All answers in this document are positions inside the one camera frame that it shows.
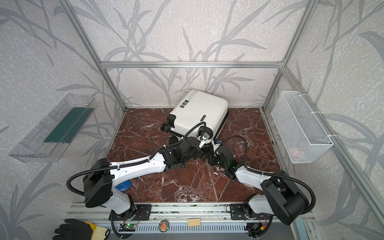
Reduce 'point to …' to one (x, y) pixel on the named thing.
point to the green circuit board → (127, 227)
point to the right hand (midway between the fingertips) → (209, 148)
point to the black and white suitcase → (200, 114)
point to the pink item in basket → (294, 152)
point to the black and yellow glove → (76, 229)
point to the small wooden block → (194, 222)
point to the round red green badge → (163, 225)
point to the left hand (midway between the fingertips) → (203, 138)
